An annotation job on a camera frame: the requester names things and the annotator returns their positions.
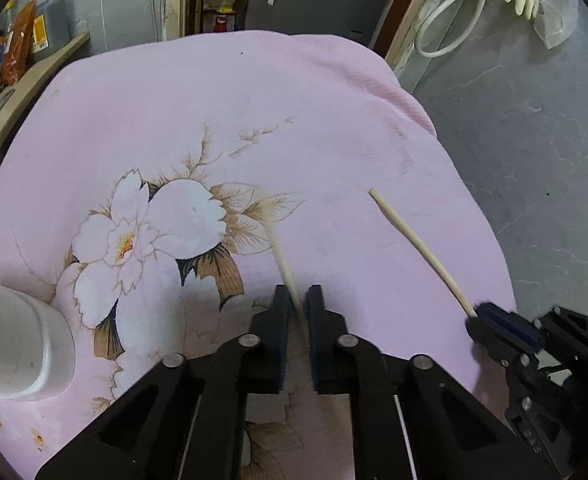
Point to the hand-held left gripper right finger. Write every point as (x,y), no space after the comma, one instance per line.
(319,340)

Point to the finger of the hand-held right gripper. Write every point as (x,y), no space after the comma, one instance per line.
(489,337)
(516,327)

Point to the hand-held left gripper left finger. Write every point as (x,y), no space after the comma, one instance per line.
(280,340)

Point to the light wooden chopstick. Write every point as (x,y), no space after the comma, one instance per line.
(424,250)
(286,265)

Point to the white plastic utensil holder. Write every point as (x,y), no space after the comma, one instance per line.
(19,345)

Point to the pink floral blanket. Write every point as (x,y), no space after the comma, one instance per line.
(274,110)

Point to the clear plastic bag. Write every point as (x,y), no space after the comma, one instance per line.
(556,17)

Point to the red bottle yellow cap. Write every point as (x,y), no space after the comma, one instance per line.
(222,21)

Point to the grey fridge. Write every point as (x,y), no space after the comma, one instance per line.
(319,5)

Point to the large cooking oil jug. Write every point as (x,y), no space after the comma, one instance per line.
(49,15)

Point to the wooden door frame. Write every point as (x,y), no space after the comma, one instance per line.
(414,20)

